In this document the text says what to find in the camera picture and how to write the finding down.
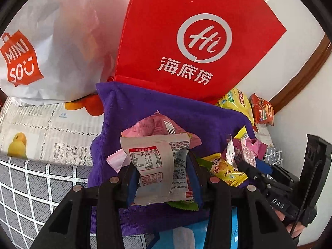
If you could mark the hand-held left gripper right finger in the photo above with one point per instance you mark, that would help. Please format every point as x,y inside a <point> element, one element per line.
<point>194,184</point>

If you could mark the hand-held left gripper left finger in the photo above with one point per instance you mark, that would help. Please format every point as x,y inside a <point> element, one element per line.
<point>131,186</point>

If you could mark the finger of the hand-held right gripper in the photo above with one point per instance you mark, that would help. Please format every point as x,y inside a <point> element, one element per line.
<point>253,173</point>
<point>282,175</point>

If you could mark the pink yellow-ended candy packet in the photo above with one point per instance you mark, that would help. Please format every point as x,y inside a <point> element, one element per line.
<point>247,151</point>

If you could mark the yellow cookie snack packet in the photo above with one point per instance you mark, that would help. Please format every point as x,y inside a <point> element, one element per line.
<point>225,172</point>

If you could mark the light pink snack packet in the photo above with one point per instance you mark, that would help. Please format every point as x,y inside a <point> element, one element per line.
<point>118,159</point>

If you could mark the grey white snack packet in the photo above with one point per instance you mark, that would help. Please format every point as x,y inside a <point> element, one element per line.
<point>155,166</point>

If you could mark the person's right hand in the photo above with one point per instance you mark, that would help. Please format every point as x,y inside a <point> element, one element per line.
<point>297,231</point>

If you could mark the lime green snack packet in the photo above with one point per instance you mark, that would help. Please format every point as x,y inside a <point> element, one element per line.
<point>181,205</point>

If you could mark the magenta snack packet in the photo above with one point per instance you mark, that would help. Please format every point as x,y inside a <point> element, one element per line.
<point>260,147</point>

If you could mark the silver foil snack packet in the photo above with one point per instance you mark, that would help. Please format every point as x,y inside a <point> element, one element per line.
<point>230,153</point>

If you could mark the blue tissue pack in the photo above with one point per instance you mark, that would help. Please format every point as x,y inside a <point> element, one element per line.
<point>184,238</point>

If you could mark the blue felt mat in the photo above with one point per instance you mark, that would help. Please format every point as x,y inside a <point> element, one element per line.
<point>154,242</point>

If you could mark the red-orange snack packet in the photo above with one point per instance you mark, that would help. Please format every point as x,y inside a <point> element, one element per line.
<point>263,110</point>

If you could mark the pink foil-edged snack packet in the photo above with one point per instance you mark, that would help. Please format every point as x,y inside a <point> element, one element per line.
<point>155,123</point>

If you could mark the purple cloth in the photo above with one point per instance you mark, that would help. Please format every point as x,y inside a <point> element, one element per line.
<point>155,103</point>

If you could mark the grey checked blanket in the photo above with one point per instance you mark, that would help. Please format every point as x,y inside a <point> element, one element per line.
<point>39,192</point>

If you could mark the brown wooden trim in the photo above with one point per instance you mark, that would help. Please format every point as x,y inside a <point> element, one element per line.
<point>306,77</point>

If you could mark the newspaper print fruit cloth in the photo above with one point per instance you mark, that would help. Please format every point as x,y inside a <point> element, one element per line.
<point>51,124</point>

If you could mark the red paper bag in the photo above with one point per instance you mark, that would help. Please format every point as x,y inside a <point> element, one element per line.
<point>155,44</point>

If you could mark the white plastic shopping bag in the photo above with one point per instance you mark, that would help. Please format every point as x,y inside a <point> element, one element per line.
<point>64,57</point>

